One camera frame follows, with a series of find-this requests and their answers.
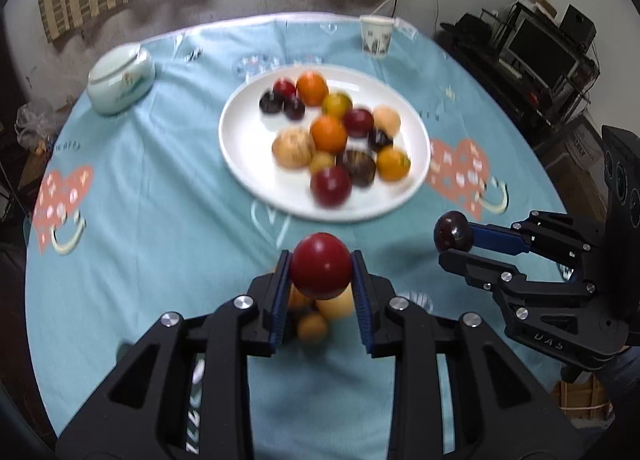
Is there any black computer desk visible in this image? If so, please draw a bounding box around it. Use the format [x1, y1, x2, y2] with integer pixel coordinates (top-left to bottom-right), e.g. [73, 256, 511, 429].
[435, 13, 601, 141]

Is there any clear plastic bag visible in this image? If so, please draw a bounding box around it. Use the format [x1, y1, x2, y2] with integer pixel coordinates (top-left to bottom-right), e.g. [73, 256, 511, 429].
[16, 100, 63, 148]

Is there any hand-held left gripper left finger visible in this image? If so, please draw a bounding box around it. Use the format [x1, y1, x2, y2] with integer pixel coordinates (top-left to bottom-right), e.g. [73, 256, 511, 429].
[56, 250, 293, 460]

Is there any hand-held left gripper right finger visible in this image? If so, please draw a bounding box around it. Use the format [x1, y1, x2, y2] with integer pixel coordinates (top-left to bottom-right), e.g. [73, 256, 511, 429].
[350, 250, 586, 460]

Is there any white round plate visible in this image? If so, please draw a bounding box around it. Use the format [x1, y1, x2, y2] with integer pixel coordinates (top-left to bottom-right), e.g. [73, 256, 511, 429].
[218, 64, 432, 224]

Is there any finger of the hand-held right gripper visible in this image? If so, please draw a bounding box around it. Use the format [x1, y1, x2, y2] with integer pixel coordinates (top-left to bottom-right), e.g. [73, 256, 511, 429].
[438, 247, 598, 298]
[467, 210, 607, 261]

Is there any cream round fruit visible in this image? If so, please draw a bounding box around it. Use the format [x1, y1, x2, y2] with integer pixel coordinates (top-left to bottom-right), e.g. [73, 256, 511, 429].
[316, 285, 357, 322]

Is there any blue printed tablecloth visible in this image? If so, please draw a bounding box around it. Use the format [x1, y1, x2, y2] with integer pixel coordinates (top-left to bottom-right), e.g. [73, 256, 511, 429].
[24, 10, 569, 460]

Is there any brown cardboard box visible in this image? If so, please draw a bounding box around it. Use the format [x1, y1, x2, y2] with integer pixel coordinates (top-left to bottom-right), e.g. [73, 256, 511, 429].
[542, 117, 608, 211]
[550, 375, 613, 423]

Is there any printed paper cup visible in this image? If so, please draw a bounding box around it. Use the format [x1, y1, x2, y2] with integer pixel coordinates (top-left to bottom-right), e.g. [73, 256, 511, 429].
[359, 14, 396, 60]

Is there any black computer monitor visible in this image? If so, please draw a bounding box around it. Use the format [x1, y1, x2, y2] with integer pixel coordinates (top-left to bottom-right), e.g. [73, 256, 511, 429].
[502, 18, 581, 86]

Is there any striped tan melon fruit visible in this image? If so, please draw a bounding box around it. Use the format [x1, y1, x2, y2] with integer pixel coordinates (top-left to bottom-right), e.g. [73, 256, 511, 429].
[297, 311, 330, 344]
[272, 127, 316, 170]

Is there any pale green ceramic jar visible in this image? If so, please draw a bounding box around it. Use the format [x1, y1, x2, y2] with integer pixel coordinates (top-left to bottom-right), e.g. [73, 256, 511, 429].
[87, 44, 156, 116]

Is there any black speaker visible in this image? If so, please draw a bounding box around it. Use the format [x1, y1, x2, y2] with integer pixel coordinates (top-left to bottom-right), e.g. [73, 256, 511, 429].
[559, 4, 597, 46]

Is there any small orange-tan fruit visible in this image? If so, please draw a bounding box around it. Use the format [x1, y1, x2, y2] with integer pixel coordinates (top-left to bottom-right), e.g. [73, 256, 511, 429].
[287, 285, 317, 311]

